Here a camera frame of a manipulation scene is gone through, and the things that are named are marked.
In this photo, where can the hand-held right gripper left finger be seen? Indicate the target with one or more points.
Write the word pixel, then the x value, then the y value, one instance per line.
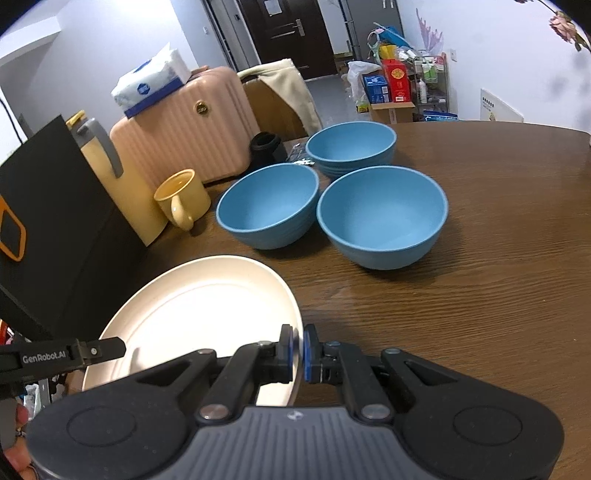
pixel 287 355

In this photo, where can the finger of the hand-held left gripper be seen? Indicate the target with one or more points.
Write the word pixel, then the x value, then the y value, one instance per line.
pixel 104 350

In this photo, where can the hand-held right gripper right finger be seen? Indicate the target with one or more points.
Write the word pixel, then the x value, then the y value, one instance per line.
pixel 308 357

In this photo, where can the cream ribbed plate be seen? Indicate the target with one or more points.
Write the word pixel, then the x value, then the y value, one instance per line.
pixel 198 314

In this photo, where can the blue ribbed bowl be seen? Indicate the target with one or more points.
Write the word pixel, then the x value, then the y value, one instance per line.
pixel 383 217
pixel 268 207
pixel 351 143

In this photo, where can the person's left hand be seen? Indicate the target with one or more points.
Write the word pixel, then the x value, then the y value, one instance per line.
pixel 21 417

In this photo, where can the black box with orange logo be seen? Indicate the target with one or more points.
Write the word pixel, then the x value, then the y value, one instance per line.
pixel 60 230

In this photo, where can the yellow mug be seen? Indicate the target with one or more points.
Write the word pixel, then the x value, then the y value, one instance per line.
pixel 189 203

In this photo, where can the foil blister packs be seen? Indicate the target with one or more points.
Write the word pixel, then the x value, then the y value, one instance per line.
pixel 300 154

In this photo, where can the black cylindrical cup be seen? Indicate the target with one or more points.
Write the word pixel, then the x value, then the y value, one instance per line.
pixel 265 152

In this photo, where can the pink ribbed suitcase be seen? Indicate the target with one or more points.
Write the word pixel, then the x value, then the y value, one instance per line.
pixel 194 129

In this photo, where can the cardboard box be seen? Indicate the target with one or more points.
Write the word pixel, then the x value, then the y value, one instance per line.
pixel 392 113

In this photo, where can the wooden chair with beige cloth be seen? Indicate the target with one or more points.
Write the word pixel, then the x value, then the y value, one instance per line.
pixel 295 92

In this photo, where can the white and blue tissue pack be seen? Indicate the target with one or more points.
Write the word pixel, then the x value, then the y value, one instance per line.
pixel 147 83

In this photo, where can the blue printed bag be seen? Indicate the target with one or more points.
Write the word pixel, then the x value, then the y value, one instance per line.
pixel 438 116

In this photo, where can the blue carton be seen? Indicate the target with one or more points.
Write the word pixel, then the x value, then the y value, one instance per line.
pixel 376 90

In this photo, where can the white plastic bag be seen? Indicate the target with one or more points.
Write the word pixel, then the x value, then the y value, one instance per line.
pixel 358 76

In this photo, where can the red gift box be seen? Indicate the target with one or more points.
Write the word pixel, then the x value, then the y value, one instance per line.
pixel 397 83

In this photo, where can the white bottle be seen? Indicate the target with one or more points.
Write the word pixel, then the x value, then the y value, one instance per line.
pixel 422 92

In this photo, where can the dark brown door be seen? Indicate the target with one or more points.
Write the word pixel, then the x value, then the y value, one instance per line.
pixel 286 46

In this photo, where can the white panel board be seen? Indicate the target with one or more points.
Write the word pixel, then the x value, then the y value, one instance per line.
pixel 501 108

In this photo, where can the blue gift bag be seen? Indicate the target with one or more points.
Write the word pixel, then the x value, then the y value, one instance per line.
pixel 392 37

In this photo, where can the grey refrigerator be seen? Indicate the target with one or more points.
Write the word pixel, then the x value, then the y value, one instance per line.
pixel 369 14

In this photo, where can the dried pink roses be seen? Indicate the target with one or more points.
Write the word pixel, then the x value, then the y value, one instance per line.
pixel 565 25

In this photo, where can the purple wall decoration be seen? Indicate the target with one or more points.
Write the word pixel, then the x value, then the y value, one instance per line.
pixel 431 37

